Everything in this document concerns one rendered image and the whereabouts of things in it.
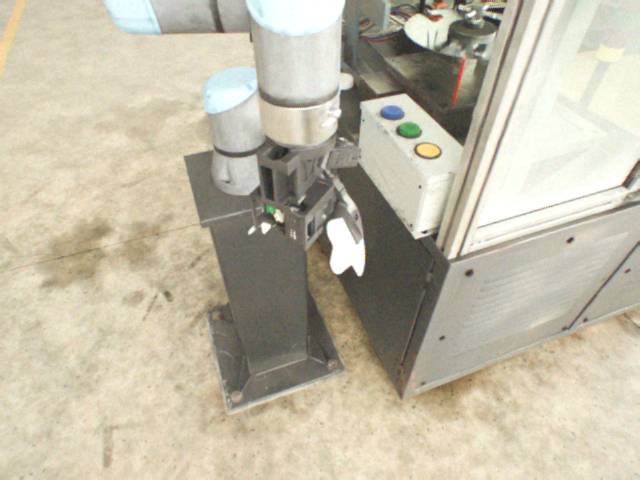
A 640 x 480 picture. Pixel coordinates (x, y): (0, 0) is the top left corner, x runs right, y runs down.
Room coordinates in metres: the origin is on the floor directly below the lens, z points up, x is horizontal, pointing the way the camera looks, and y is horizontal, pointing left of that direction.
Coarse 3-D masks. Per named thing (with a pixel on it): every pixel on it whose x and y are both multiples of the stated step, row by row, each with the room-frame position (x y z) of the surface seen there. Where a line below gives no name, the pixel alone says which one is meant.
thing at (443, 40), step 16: (416, 16) 1.18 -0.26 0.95; (432, 16) 1.18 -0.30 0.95; (448, 16) 1.18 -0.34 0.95; (496, 16) 1.18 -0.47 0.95; (416, 32) 1.07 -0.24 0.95; (432, 32) 1.07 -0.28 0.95; (448, 32) 1.07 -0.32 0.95; (496, 32) 1.07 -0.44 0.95; (432, 48) 0.97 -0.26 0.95; (448, 48) 0.97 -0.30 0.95; (464, 48) 0.97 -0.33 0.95; (480, 48) 0.97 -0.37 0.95
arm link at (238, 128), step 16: (208, 80) 0.77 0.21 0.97; (224, 80) 0.76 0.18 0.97; (240, 80) 0.75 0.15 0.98; (256, 80) 0.75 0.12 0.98; (208, 96) 0.73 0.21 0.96; (224, 96) 0.71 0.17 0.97; (240, 96) 0.72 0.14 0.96; (256, 96) 0.73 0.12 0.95; (208, 112) 0.73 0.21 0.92; (224, 112) 0.71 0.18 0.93; (240, 112) 0.71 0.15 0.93; (256, 112) 0.72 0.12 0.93; (224, 128) 0.71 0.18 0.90; (240, 128) 0.71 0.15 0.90; (256, 128) 0.71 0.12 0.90; (224, 144) 0.71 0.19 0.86; (240, 144) 0.71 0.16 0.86; (256, 144) 0.73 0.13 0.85
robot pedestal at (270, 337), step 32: (192, 160) 0.82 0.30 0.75; (224, 192) 0.70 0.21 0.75; (224, 224) 0.64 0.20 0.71; (224, 256) 0.63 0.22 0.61; (256, 256) 0.66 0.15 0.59; (288, 256) 0.69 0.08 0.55; (256, 288) 0.65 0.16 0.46; (288, 288) 0.68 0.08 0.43; (224, 320) 0.84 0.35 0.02; (256, 320) 0.65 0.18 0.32; (288, 320) 0.68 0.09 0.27; (320, 320) 0.85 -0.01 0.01; (224, 352) 0.71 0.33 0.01; (256, 352) 0.64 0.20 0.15; (288, 352) 0.68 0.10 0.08; (320, 352) 0.68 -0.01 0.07; (224, 384) 0.60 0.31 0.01; (256, 384) 0.60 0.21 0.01; (288, 384) 0.60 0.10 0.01
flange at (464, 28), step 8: (456, 24) 1.09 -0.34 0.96; (464, 24) 1.08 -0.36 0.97; (472, 24) 1.06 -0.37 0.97; (480, 24) 1.06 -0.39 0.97; (488, 24) 1.09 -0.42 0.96; (456, 32) 1.05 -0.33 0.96; (464, 32) 1.04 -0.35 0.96; (472, 32) 1.04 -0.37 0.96; (480, 32) 1.04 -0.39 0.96; (488, 32) 1.04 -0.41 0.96
